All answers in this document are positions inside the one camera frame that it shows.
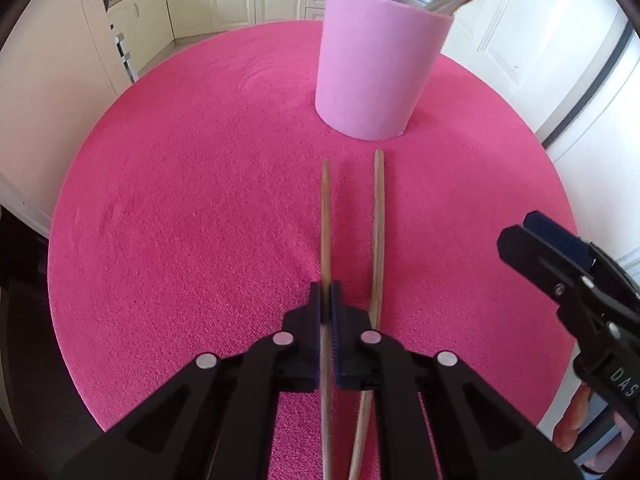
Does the white refrigerator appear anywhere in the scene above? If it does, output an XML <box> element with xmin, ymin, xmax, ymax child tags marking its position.
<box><xmin>537</xmin><ymin>19</ymin><xmax>640</xmax><ymax>283</ymax></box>

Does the person's right hand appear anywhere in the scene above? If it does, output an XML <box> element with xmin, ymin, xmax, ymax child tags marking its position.
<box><xmin>552</xmin><ymin>384</ymin><xmax>594</xmax><ymax>453</ymax></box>

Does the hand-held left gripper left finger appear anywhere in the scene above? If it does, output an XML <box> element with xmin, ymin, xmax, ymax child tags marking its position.
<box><xmin>70</xmin><ymin>282</ymin><xmax>322</xmax><ymax>480</ymax></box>

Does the pink round tablecloth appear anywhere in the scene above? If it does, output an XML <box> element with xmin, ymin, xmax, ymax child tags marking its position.
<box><xmin>47</xmin><ymin>20</ymin><xmax>581</xmax><ymax>480</ymax></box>

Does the thin wooden chopstick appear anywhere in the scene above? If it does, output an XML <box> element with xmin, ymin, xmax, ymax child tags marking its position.
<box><xmin>320</xmin><ymin>159</ymin><xmax>335</xmax><ymax>480</ymax></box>
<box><xmin>348</xmin><ymin>149</ymin><xmax>386</xmax><ymax>480</ymax></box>

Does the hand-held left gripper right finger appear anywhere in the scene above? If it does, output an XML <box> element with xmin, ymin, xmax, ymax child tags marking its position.
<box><xmin>330</xmin><ymin>281</ymin><xmax>583</xmax><ymax>480</ymax></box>

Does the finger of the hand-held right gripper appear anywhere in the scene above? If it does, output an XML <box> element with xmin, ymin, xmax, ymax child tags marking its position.
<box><xmin>524</xmin><ymin>212</ymin><xmax>640</xmax><ymax>306</ymax></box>
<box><xmin>497</xmin><ymin>226</ymin><xmax>640</xmax><ymax>346</ymax></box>

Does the white door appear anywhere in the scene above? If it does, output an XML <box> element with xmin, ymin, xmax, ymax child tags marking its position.
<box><xmin>440</xmin><ymin>0</ymin><xmax>632</xmax><ymax>137</ymax></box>

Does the pink cylindrical cup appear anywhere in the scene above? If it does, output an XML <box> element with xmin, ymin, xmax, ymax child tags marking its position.
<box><xmin>315</xmin><ymin>0</ymin><xmax>455</xmax><ymax>142</ymax></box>

